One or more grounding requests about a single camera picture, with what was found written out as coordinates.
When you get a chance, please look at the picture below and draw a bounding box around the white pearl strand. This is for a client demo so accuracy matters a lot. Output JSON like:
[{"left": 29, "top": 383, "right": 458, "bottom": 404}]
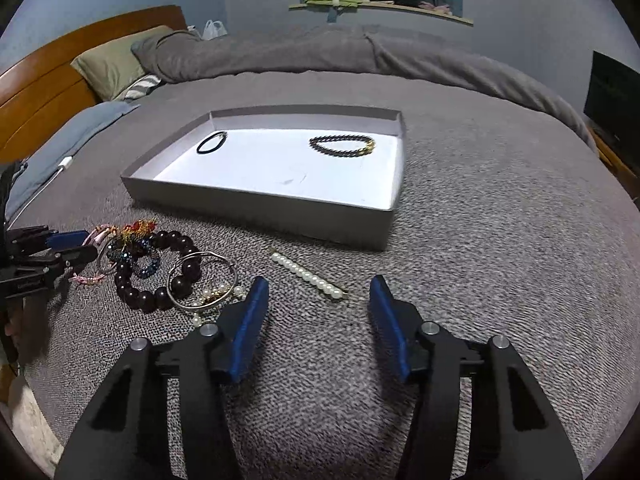
[{"left": 270, "top": 251, "right": 349, "bottom": 302}]

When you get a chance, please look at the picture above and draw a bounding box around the olive green pillow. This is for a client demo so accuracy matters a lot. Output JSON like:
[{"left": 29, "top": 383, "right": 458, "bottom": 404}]
[{"left": 70, "top": 25, "right": 173, "bottom": 101}]

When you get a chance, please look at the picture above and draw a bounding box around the large dark wooden bead bracelet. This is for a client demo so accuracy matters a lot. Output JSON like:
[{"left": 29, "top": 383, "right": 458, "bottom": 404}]
[{"left": 114, "top": 230, "right": 203, "bottom": 315}]

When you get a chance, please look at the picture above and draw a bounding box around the black television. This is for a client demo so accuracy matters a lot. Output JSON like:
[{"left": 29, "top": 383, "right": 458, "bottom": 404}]
[{"left": 584, "top": 51, "right": 640, "bottom": 148}]

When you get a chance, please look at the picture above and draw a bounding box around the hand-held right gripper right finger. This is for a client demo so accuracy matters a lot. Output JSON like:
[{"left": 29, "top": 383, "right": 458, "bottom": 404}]
[{"left": 367, "top": 274, "right": 583, "bottom": 480}]

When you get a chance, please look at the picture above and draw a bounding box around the black hair tie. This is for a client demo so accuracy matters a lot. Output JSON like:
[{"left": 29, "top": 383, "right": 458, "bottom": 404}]
[{"left": 196, "top": 130, "right": 229, "bottom": 156}]

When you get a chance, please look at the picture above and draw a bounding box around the striped pillow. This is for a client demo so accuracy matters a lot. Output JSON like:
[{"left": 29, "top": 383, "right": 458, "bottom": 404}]
[{"left": 117, "top": 74, "right": 162, "bottom": 102}]

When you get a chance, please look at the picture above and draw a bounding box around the wooden television stand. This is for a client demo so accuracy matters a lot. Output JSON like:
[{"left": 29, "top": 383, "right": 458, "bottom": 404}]
[{"left": 587, "top": 125, "right": 640, "bottom": 201}]

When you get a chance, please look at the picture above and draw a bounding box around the pink cord bracelet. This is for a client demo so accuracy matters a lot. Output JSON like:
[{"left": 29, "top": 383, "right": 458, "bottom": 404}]
[{"left": 70, "top": 225, "right": 118, "bottom": 286}]

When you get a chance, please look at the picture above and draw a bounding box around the grey cardboard tray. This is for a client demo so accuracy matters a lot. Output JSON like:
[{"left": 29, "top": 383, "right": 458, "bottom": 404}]
[{"left": 120, "top": 105, "right": 407, "bottom": 252}]

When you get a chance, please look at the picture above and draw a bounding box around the folded grey blanket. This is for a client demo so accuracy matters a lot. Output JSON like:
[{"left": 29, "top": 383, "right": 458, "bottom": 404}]
[{"left": 131, "top": 24, "right": 598, "bottom": 153}]

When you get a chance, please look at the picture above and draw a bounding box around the wooden headboard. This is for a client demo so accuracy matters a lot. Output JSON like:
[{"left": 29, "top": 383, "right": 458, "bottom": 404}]
[{"left": 0, "top": 5, "right": 187, "bottom": 163}]

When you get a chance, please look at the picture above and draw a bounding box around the black and gold bead bracelet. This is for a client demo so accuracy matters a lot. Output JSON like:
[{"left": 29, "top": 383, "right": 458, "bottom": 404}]
[{"left": 308, "top": 133, "right": 377, "bottom": 158}]

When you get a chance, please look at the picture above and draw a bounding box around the white charger cable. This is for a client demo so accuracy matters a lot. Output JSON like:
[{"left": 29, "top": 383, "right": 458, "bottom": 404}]
[{"left": 10, "top": 156, "right": 73, "bottom": 223}]

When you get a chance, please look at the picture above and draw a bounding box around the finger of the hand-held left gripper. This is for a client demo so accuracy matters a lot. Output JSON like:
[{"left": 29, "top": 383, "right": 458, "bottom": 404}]
[
  {"left": 6, "top": 226, "right": 92, "bottom": 253},
  {"left": 11, "top": 244, "right": 100, "bottom": 282}
]

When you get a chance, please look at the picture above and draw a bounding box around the thin silver bangle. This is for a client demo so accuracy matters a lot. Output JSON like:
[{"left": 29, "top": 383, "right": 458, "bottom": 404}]
[{"left": 166, "top": 251, "right": 238, "bottom": 311}]

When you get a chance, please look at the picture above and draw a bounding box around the blue-grey cloth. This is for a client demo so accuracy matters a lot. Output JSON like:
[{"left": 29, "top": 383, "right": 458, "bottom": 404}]
[{"left": 5, "top": 101, "right": 141, "bottom": 223}]

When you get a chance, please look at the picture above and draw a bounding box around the red and gold bracelet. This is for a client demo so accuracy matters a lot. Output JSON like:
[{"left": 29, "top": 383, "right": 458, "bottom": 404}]
[{"left": 117, "top": 219, "right": 157, "bottom": 241}]

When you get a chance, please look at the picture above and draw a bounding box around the dark blue bead bracelet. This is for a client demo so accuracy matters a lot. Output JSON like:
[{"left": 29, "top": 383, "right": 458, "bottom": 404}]
[{"left": 106, "top": 237, "right": 161, "bottom": 278}]

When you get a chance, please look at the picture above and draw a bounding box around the pearl and gold bracelet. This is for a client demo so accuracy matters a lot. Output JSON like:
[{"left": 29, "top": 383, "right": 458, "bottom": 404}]
[{"left": 190, "top": 282, "right": 247, "bottom": 326}]

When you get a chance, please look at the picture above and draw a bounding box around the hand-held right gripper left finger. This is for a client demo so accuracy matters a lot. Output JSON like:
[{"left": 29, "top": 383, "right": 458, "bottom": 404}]
[{"left": 54, "top": 275, "right": 271, "bottom": 480}]

